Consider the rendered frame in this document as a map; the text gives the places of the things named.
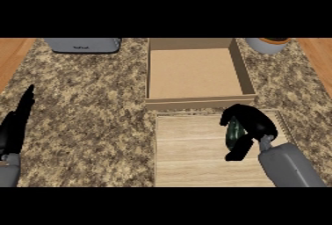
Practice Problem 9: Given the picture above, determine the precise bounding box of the grey pot with orange rim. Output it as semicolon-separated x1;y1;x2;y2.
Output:
244;38;292;55

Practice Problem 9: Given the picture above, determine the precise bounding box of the pale wooden tray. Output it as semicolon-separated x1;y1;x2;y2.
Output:
154;109;291;188

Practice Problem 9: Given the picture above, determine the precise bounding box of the grey toaster appliance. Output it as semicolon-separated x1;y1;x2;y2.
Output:
41;38;123;54

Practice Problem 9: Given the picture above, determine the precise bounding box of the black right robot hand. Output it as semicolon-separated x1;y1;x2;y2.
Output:
218;103;279;162

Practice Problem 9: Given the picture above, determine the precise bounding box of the open cardboard box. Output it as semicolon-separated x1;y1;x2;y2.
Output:
145;38;258;112

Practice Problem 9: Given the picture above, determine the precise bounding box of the dark green eggplant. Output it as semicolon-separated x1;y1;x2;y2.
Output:
224;116;248;152

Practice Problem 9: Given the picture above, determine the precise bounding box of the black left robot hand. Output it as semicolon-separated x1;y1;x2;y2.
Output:
0;83;37;156

